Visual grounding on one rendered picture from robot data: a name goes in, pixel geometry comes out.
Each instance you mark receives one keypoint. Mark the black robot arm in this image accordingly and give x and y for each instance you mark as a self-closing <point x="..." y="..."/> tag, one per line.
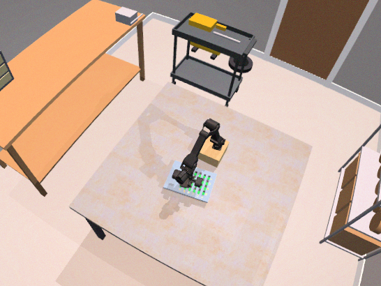
<point x="190" y="161"/>

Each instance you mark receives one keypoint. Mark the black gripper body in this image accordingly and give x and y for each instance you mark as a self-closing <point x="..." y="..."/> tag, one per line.
<point x="197" y="182"/>

